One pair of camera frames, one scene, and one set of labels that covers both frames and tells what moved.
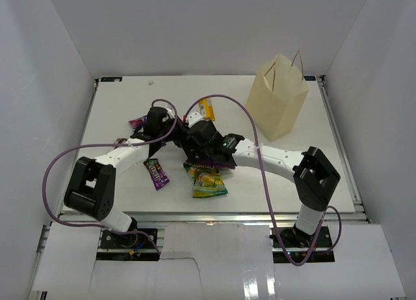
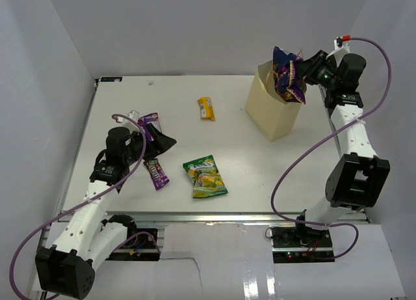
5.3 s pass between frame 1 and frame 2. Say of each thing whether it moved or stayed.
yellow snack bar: stayed
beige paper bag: stayed
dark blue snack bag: moved
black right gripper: moved
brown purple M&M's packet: stayed
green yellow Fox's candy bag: stayed
